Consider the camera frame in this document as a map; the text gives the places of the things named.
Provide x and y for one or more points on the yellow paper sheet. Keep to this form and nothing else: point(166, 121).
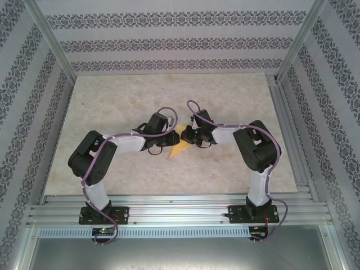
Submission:
point(180, 149)

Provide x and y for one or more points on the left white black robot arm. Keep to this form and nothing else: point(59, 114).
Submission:
point(92, 157)

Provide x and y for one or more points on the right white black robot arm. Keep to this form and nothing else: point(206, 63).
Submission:
point(261, 152)

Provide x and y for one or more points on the grey metal sheet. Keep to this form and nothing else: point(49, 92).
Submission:
point(180, 256)

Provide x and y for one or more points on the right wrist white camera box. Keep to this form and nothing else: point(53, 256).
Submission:
point(194, 122)

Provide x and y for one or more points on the long aluminium mounting rail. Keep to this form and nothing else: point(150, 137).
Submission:
point(180, 211)

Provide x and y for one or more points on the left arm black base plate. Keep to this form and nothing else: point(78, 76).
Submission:
point(122, 215)

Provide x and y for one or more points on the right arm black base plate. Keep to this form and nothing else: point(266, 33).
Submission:
point(236, 213)

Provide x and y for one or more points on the aluminium side rail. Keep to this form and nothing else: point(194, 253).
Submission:
point(278, 92)

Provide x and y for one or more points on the aluminium frame post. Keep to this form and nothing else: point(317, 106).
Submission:
point(53, 39)
point(301, 39)

